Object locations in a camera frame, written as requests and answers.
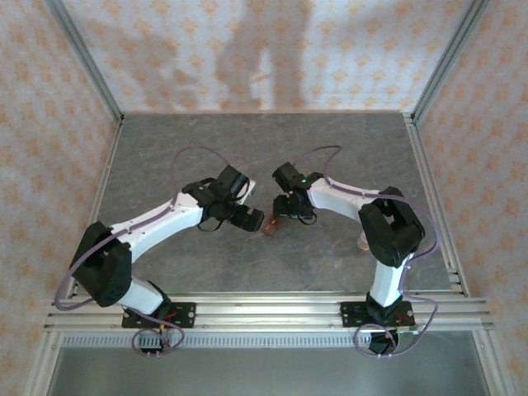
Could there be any aluminium base rail beam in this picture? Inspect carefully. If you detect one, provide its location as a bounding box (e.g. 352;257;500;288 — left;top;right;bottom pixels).
43;295;496;333

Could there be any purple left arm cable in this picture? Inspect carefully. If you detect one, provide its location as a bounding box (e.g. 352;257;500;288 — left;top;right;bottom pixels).
55;146;232;359

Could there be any slotted grey cable duct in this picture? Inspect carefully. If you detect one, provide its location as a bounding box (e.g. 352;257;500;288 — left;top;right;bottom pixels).
61;332;475;351

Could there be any aluminium side rail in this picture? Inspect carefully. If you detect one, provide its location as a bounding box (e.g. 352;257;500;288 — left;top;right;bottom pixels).
65;117;125;299
403;111;471;299

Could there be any aluminium frame post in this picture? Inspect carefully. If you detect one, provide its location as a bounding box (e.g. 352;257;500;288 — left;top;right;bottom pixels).
411;0;493;125
44;0;125;125

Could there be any aluminium frame leg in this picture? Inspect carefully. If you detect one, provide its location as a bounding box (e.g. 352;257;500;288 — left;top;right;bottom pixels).
22;329;63;396
472;329;511;396

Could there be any grey metal panel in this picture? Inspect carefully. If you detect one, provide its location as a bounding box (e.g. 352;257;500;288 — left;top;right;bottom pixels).
45;346;492;396

